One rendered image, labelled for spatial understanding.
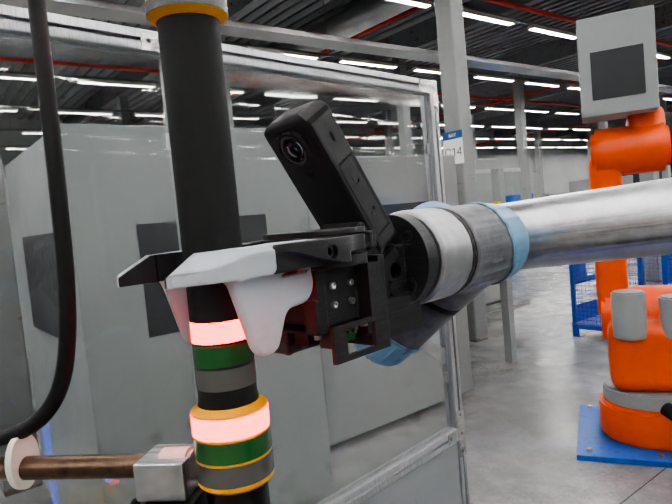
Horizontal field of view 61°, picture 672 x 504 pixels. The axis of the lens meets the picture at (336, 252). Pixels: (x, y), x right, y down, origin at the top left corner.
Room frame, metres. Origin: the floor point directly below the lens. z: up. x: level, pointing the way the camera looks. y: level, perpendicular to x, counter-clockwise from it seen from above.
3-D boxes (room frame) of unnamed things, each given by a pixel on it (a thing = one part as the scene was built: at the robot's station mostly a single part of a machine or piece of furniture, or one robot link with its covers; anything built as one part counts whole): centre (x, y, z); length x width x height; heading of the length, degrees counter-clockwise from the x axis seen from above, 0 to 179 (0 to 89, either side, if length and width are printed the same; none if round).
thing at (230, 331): (0.32, 0.07, 1.62); 0.03 x 0.03 x 0.01
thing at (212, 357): (0.32, 0.07, 1.61); 0.03 x 0.03 x 0.01
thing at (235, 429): (0.32, 0.07, 1.57); 0.04 x 0.04 x 0.01
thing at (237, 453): (0.32, 0.07, 1.56); 0.04 x 0.04 x 0.01
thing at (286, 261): (0.34, 0.01, 1.66); 0.09 x 0.05 x 0.02; 147
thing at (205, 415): (0.32, 0.07, 1.56); 0.04 x 0.04 x 0.05
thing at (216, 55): (0.32, 0.07, 1.69); 0.03 x 0.03 x 0.21
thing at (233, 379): (0.32, 0.07, 1.60); 0.03 x 0.03 x 0.01
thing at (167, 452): (0.33, 0.10, 1.54); 0.02 x 0.02 x 0.02; 81
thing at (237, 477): (0.32, 0.07, 1.55); 0.04 x 0.04 x 0.01
